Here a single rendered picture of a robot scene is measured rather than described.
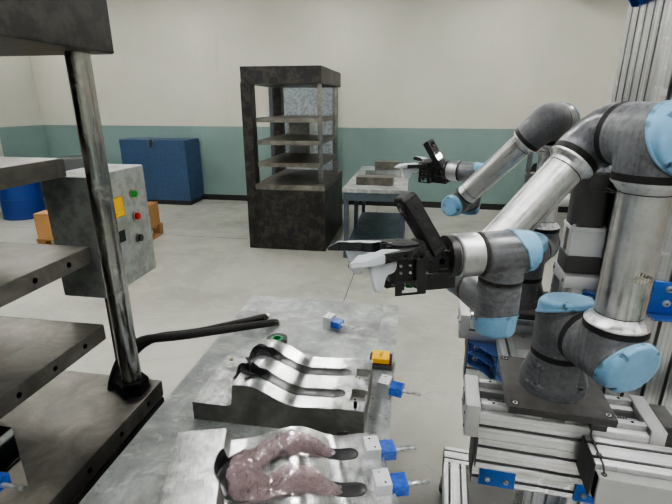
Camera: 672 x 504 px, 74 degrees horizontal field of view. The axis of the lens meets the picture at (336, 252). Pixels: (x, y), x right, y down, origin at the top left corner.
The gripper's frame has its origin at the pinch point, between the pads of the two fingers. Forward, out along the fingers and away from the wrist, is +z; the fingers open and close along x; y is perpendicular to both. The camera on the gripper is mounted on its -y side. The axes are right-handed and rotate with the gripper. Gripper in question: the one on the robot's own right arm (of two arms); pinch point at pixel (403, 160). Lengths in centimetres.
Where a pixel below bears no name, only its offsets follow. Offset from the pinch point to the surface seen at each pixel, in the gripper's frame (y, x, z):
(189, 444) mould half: 38, -123, -14
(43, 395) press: 49, -134, 55
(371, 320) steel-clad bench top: 62, -28, 1
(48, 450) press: 48, -143, 27
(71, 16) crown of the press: -56, -104, 26
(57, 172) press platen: -21, -114, 38
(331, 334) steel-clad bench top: 60, -48, 7
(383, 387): 53, -68, -32
